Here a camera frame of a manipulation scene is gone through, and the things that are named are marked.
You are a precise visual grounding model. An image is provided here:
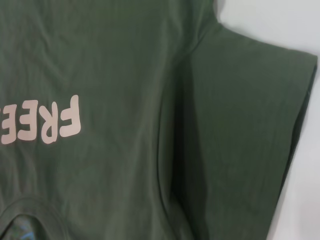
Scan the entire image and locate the dark green printed t-shirt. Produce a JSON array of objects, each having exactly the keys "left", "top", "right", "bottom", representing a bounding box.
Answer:
[{"left": 0, "top": 0, "right": 319, "bottom": 240}]

